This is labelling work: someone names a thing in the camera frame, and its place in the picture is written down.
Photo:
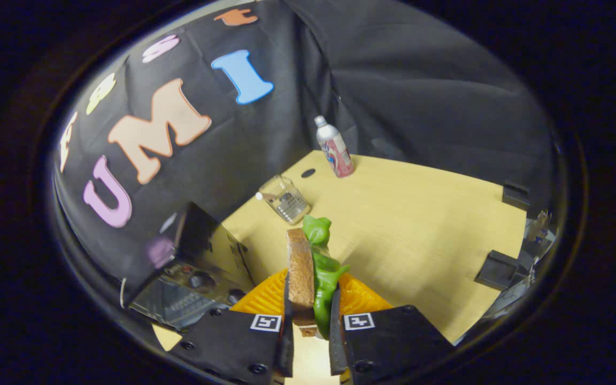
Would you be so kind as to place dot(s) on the pink label drink bottle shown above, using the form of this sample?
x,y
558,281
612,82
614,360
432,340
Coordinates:
x,y
335,149

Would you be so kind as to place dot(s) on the green lettuce leaf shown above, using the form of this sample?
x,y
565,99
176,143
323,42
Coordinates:
x,y
325,278

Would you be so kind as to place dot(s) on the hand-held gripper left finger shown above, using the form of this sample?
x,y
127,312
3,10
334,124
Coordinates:
x,y
233,342

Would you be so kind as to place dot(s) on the brown bread slice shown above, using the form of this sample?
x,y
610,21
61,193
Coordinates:
x,y
301,272

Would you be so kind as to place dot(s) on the clear glass jar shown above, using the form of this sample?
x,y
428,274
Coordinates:
x,y
286,200

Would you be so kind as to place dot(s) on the black backdrop cloth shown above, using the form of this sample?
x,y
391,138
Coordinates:
x,y
393,69

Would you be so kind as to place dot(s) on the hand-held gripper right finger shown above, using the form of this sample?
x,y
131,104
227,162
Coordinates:
x,y
388,342

